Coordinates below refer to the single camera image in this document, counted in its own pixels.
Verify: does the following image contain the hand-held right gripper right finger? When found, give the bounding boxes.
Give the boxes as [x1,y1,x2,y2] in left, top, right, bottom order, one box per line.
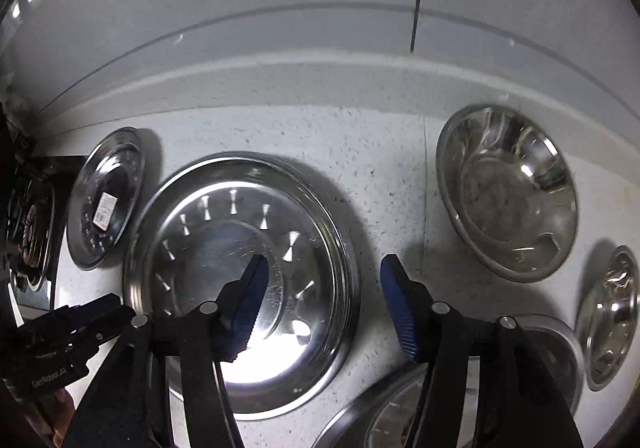
[380,254,586,448]

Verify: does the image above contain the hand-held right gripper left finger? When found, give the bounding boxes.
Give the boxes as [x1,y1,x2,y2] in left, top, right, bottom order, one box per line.
[60,254,271,448]

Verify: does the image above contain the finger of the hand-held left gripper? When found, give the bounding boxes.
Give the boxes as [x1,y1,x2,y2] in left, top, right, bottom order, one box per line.
[75,305,137,354]
[67,293,123,329]

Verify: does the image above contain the large steel plate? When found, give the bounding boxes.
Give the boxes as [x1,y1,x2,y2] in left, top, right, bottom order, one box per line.
[122,151,362,421]

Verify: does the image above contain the small labelled steel plate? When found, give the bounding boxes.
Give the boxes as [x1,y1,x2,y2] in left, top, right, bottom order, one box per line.
[66,127,146,271]

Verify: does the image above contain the large steel bowl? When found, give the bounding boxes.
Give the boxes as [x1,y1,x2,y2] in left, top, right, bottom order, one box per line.
[435,104,579,284]

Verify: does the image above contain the small steel bowl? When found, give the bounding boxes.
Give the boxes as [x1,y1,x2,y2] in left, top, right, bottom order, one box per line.
[575,245,640,392]

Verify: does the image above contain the person's left hand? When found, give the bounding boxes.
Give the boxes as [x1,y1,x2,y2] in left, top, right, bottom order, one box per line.
[50,385,79,448]

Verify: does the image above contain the gas stove burner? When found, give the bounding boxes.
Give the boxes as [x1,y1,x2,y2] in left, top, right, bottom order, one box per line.
[9,188,57,292]

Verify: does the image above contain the black glass gas stove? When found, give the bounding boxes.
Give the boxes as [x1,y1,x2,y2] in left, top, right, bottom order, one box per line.
[0,155,90,311]

